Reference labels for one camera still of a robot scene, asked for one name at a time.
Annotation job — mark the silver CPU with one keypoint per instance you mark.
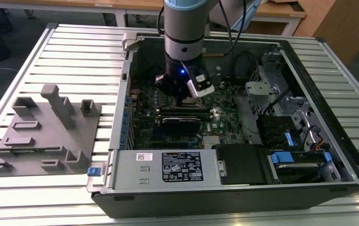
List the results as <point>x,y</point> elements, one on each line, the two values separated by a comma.
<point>193,100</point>

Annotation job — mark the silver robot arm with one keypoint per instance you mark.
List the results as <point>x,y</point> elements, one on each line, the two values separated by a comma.
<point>183,28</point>

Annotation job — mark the black RAM slot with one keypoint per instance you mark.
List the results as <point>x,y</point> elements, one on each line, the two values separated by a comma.
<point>186,108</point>
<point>186,112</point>

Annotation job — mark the black graphics card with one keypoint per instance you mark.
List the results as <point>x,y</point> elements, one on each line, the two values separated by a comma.
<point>181,128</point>

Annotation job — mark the grey case latch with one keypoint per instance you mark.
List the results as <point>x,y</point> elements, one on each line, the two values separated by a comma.
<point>129,41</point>

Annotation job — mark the green motherboard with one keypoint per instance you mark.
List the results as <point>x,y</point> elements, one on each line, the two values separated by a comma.
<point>226,117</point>

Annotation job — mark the small silver heat sink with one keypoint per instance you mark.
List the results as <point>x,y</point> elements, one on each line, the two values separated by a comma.
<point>213,140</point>

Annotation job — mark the metal drive cage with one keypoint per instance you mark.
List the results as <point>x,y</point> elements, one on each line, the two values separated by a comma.
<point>271,75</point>

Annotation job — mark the black plastic disk bay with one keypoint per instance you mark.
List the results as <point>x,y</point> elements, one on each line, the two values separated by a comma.
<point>274,129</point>

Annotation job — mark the grey power supply unit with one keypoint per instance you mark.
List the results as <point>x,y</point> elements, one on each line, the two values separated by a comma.
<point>129,174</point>

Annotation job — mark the wooden desk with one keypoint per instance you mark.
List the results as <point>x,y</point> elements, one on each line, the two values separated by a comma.
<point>56,2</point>
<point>279,14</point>

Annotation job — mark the blue plastic tab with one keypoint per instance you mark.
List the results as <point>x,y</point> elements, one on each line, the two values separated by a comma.
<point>289,139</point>
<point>327,157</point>

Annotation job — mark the blue case latch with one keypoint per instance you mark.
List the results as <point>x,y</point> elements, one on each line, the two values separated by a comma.
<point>94,171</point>

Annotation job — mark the blue disk carrier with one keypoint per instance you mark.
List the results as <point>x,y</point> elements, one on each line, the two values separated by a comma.
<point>281,157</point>

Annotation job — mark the grey parts rack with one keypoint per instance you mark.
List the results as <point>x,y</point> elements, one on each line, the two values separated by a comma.
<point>50,141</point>

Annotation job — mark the black PC case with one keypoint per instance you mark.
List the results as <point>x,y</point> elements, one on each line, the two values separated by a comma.
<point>198,202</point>

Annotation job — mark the hard disk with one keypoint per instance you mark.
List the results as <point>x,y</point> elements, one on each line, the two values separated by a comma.
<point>297,165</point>

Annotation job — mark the wooden cabinet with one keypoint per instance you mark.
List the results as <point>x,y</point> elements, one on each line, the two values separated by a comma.
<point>349,23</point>

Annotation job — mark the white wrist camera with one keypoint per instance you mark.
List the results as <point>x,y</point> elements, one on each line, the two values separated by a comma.
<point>203,88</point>

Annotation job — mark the silver metal bracket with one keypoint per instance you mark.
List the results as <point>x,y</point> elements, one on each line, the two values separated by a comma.
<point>258,89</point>

